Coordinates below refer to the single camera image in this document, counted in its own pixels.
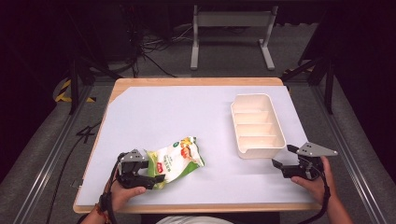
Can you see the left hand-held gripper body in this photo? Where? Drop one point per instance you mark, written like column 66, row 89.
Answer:
column 130, row 155

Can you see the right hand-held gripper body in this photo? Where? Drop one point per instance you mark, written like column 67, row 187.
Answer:
column 313, row 151

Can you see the green and white snack bag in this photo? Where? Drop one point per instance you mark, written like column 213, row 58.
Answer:
column 177, row 158

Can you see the white divided storage box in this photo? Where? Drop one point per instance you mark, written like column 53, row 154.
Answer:
column 257, row 127

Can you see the person's right hand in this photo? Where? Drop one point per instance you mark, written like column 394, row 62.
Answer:
column 320, row 186

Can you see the person's left hand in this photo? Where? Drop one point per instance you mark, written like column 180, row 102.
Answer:
column 120, row 196

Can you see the person's light clothing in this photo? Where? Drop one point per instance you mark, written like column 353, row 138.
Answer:
column 193, row 220

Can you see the black metal stand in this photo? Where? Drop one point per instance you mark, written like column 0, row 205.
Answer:
column 328, row 90
column 74, row 87

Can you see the white table mat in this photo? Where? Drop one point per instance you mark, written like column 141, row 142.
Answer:
column 193, row 118

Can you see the yellow and black hazard tape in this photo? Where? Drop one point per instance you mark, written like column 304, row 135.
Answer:
column 63, row 93

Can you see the wooden table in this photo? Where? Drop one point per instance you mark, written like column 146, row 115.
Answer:
column 186, row 81

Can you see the aluminium floor rail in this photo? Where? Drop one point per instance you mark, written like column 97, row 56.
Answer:
column 53, row 155
column 348, row 155

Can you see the white metal desk frame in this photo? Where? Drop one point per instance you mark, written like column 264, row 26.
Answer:
column 194, row 46

